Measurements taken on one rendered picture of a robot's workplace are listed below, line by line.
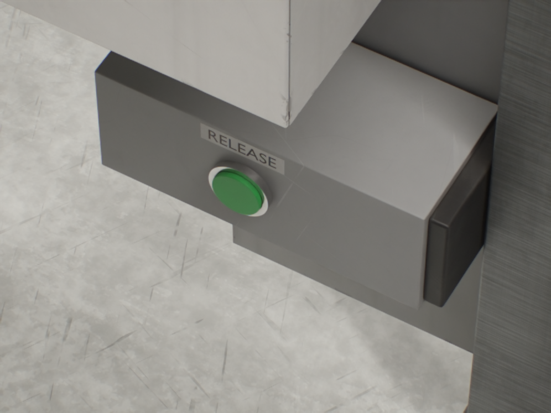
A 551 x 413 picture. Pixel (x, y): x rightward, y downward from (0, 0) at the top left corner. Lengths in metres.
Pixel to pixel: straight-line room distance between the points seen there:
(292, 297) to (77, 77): 0.37
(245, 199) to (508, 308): 0.16
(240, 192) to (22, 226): 1.44
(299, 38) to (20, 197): 1.71
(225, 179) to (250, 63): 0.23
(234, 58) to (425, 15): 0.22
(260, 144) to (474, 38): 0.12
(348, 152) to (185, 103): 0.09
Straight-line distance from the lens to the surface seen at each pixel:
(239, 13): 1.22
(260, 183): 1.46
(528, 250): 1.48
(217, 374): 2.79
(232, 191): 1.47
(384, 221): 1.44
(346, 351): 2.80
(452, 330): 1.65
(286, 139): 1.45
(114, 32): 1.29
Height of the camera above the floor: 2.32
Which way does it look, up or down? 53 degrees down
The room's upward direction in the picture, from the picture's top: straight up
